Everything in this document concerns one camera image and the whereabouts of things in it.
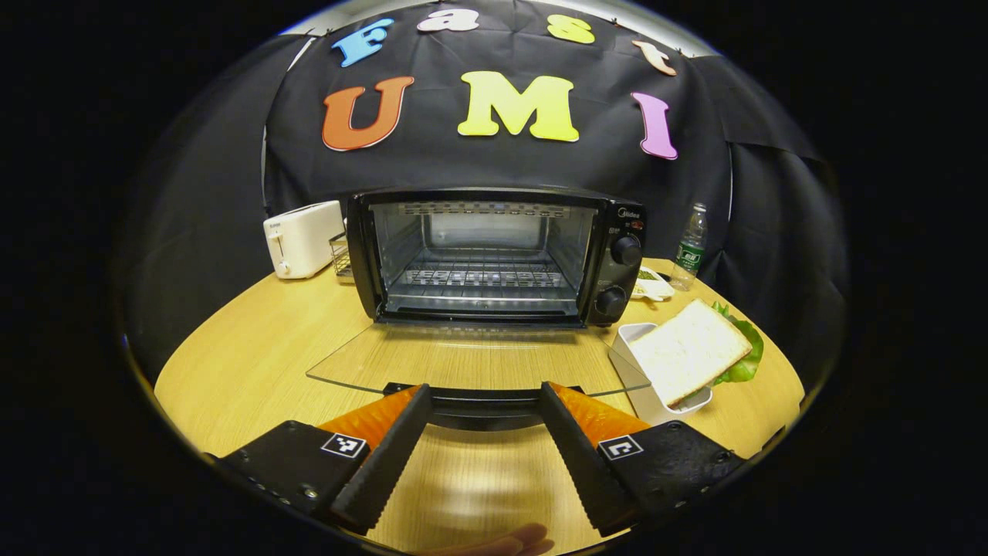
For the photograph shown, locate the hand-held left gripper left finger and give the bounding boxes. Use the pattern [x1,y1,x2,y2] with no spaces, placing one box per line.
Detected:
[216,384,433,535]

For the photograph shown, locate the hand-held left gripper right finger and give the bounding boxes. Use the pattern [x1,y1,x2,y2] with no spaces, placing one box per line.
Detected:
[539,381,746,537]

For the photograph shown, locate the lettuce sandwich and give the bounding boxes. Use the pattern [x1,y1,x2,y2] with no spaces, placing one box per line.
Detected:
[629,299,765,408]

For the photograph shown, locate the black electric oven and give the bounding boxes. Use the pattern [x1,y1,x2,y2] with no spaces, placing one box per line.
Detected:
[306,187,653,432]

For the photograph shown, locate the white rectangular dish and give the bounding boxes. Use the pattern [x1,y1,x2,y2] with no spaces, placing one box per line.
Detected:
[608,323,713,427]

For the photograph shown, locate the white divided dish with grains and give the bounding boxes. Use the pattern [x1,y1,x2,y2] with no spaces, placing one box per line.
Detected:
[631,266,675,302]

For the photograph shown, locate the clear plastic water bottle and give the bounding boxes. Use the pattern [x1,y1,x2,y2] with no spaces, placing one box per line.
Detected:
[670,203,708,292]

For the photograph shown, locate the white toaster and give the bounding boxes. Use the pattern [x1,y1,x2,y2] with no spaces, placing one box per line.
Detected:
[263,201,346,280]

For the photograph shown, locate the black backdrop cloth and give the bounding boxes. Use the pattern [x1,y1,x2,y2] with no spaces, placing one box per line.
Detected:
[116,0,850,387]

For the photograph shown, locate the metal wire basket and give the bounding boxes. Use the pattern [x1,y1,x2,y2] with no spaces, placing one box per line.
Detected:
[330,233,354,280]

